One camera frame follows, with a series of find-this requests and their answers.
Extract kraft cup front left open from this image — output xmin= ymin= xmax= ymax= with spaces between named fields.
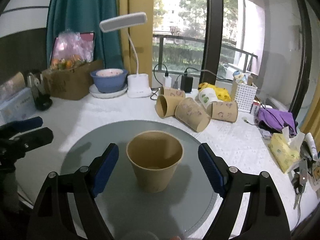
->
xmin=156 ymin=95 xmax=184 ymax=119

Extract white woven basket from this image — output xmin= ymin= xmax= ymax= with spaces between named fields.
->
xmin=231 ymin=80 xmax=258 ymax=113

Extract plastic bag of fruit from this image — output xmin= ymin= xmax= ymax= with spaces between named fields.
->
xmin=49 ymin=30 xmax=95 ymax=71

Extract plain kraft paper cup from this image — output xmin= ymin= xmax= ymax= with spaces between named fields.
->
xmin=126 ymin=131 xmax=184 ymax=193

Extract round grey mat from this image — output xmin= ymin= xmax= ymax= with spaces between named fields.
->
xmin=60 ymin=120 xmax=218 ymax=240

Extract cardboard box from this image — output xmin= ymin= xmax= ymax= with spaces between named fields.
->
xmin=42 ymin=60 xmax=104 ymax=101

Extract yellow tissue pack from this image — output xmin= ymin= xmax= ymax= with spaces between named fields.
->
xmin=268 ymin=127 xmax=305 ymax=173

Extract patterned kraft cup centre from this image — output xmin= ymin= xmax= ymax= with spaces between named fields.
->
xmin=175 ymin=98 xmax=211 ymax=133

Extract patterned kraft cup right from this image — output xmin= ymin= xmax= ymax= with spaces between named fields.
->
xmin=207 ymin=101 xmax=238 ymax=123

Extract white desk lamp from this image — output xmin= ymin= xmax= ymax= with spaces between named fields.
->
xmin=99 ymin=11 xmax=153 ymax=99

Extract yellow plush toy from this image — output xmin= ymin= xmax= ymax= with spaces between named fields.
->
xmin=198 ymin=82 xmax=231 ymax=102

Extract teal curtain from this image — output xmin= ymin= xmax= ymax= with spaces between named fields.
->
xmin=46 ymin=0 xmax=124 ymax=69

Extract patterned kraft cup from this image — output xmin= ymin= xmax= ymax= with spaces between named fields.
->
xmin=207 ymin=101 xmax=238 ymax=123
xmin=175 ymin=98 xmax=211 ymax=133

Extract yellow curtain left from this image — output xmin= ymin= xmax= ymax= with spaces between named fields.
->
xmin=116 ymin=0 xmax=153 ymax=80

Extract brown paper roll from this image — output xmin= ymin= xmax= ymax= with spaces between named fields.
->
xmin=1 ymin=72 xmax=25 ymax=98

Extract purple cloth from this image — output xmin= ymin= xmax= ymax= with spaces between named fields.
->
xmin=258 ymin=108 xmax=297 ymax=136

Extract kraft cup back left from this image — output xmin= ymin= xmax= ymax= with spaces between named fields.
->
xmin=159 ymin=86 xmax=185 ymax=98

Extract blue printed carton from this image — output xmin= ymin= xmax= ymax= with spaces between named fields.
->
xmin=0 ymin=88 xmax=36 ymax=125

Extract black power adapter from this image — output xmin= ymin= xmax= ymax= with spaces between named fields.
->
xmin=180 ymin=74 xmax=193 ymax=93

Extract yellow curtain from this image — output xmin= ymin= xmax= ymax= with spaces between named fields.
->
xmin=300 ymin=80 xmax=320 ymax=147
xmin=116 ymin=0 xmax=153 ymax=80

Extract blue ceramic bowl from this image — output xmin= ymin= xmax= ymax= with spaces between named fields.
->
xmin=90 ymin=68 xmax=128 ymax=93

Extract white cup green print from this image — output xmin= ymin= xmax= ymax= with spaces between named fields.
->
xmin=198 ymin=87 xmax=218 ymax=108

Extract white plate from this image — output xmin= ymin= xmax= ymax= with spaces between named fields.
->
xmin=89 ymin=84 xmax=127 ymax=99

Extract yellow curtain right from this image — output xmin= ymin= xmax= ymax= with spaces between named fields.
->
xmin=300 ymin=80 xmax=320 ymax=147

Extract white charger plug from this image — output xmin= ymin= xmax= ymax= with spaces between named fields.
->
xmin=163 ymin=72 xmax=172 ymax=88

